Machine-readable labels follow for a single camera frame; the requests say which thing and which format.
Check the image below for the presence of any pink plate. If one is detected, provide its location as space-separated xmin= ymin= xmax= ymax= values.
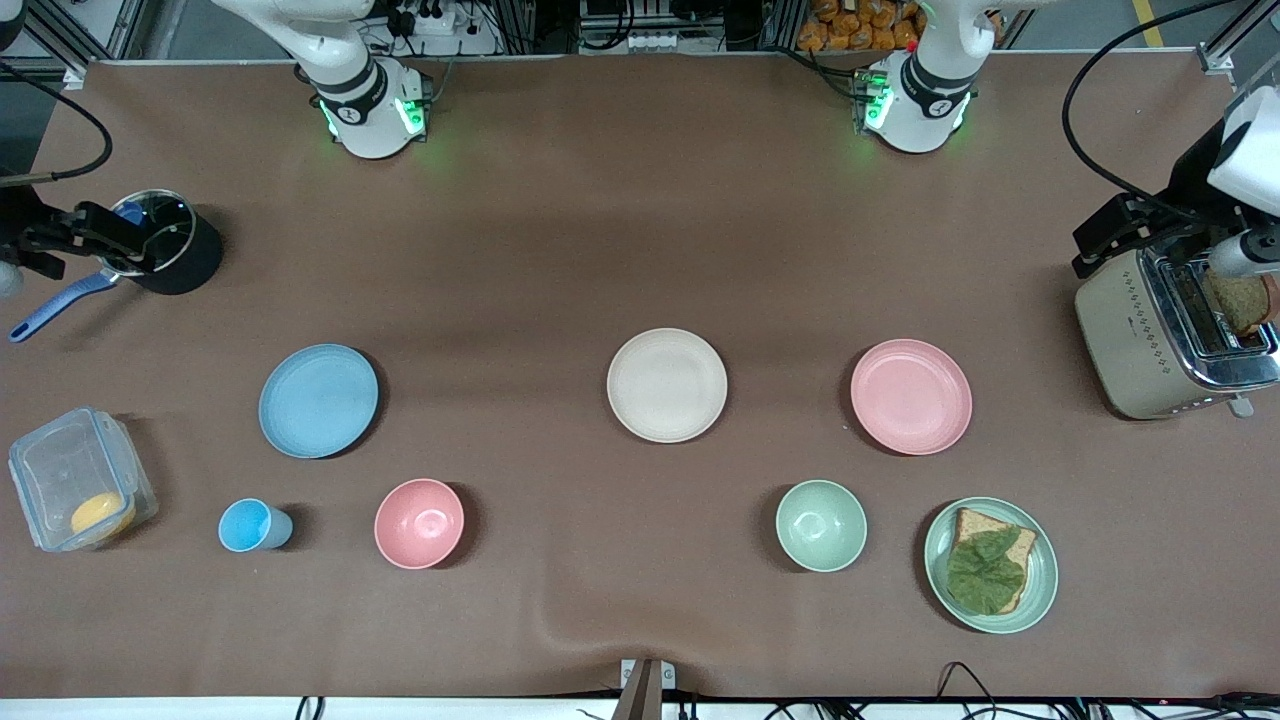
xmin=850 ymin=339 xmax=974 ymax=457

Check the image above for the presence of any blue plate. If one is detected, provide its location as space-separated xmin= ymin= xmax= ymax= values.
xmin=258 ymin=343 xmax=381 ymax=460

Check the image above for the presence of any glass pot lid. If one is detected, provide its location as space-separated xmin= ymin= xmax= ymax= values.
xmin=108 ymin=190 xmax=197 ymax=276

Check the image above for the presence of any beige and chrome toaster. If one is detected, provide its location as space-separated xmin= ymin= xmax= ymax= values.
xmin=1074 ymin=245 xmax=1280 ymax=421

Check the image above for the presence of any dark toast slice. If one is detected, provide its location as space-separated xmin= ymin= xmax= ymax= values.
xmin=1203 ymin=268 xmax=1280 ymax=338

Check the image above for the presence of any clear plastic food container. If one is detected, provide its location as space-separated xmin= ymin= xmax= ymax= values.
xmin=8 ymin=406 xmax=159 ymax=554

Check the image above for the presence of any orange round food item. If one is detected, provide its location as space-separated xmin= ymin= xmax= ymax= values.
xmin=70 ymin=490 xmax=137 ymax=539

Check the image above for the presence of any bread slice with brown crust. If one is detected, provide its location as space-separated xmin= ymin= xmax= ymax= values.
xmin=945 ymin=508 xmax=1039 ymax=614

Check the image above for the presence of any blue cup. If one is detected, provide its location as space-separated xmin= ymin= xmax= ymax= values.
xmin=218 ymin=498 xmax=295 ymax=554

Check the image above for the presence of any green plate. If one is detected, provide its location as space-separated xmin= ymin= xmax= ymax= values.
xmin=923 ymin=496 xmax=1059 ymax=635

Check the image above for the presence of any bag of orange snacks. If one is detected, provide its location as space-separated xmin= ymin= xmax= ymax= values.
xmin=797 ymin=0 xmax=926 ymax=53

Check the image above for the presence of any green lettuce leaf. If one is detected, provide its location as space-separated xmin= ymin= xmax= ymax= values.
xmin=946 ymin=527 xmax=1029 ymax=616

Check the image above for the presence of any green bowl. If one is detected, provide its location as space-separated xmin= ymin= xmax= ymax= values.
xmin=775 ymin=479 xmax=869 ymax=574

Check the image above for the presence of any pink bowl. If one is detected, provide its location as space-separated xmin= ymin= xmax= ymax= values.
xmin=374 ymin=478 xmax=466 ymax=571

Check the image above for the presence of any beige plate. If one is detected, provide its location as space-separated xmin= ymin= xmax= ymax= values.
xmin=606 ymin=327 xmax=729 ymax=444

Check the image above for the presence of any black pot with blue handle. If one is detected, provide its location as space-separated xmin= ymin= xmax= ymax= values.
xmin=8 ymin=188 xmax=226 ymax=344

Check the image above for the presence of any aluminium frame profile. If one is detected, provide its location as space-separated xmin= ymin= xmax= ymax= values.
xmin=1198 ymin=0 xmax=1280 ymax=79
xmin=20 ymin=0 xmax=151 ymax=79

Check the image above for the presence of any black looped floor cable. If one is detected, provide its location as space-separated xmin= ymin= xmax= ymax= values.
xmin=935 ymin=660 xmax=1003 ymax=720

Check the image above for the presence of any metal table edge bracket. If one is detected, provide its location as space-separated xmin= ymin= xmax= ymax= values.
xmin=618 ymin=658 xmax=677 ymax=720

